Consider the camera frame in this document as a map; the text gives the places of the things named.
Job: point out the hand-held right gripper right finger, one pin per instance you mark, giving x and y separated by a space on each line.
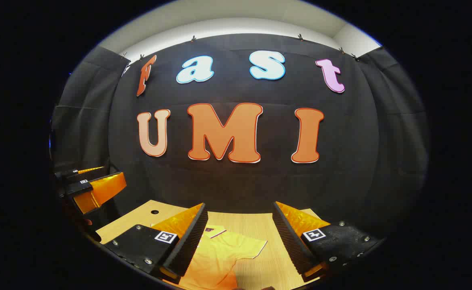
290 241

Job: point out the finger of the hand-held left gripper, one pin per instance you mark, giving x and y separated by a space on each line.
99 189
69 174

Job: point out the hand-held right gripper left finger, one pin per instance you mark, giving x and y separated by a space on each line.
187 245

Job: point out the orange T-shirt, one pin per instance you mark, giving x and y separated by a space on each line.
219 253

